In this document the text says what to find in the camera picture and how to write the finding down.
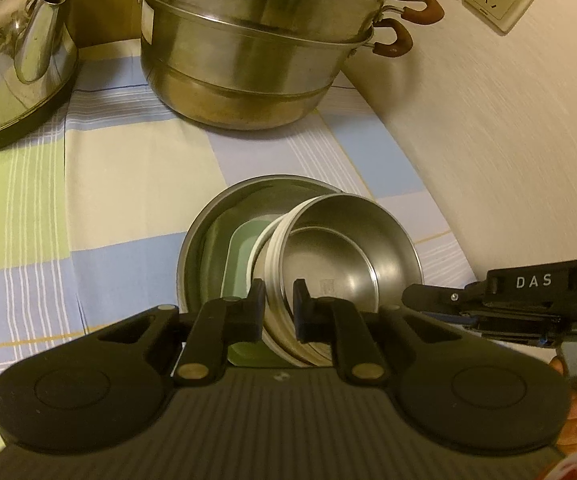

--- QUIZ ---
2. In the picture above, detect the small stainless steel bowl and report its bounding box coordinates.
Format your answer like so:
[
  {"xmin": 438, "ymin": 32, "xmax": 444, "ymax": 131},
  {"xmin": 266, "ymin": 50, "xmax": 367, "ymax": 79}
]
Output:
[{"xmin": 275, "ymin": 193, "xmax": 427, "ymax": 366}]

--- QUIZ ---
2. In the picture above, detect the green square plastic plate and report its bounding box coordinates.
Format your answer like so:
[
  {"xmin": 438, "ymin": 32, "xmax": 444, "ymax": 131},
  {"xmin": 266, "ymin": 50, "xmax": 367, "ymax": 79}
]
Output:
[{"xmin": 220, "ymin": 217, "xmax": 283, "ymax": 367}]

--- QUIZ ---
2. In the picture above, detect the large stainless steel plate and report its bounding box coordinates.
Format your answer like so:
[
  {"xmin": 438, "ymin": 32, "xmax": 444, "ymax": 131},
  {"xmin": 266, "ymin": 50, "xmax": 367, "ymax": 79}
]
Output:
[{"xmin": 177, "ymin": 174, "xmax": 339, "ymax": 312}]

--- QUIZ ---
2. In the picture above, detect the checked tablecloth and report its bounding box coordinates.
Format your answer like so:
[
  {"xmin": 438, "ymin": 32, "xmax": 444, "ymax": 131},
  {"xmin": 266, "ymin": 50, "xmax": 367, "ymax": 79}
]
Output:
[{"xmin": 0, "ymin": 40, "xmax": 473, "ymax": 448}]

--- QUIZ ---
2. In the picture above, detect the stainless steel kettle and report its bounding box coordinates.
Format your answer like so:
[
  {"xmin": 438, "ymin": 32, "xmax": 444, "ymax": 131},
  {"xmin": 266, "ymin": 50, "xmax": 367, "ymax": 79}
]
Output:
[{"xmin": 0, "ymin": 0, "xmax": 78, "ymax": 149}]

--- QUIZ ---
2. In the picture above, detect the stainless steel steamer pot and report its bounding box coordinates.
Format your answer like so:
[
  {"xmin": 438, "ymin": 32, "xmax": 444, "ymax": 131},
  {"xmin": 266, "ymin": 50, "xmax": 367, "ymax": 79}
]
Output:
[{"xmin": 141, "ymin": 0, "xmax": 444, "ymax": 131}]

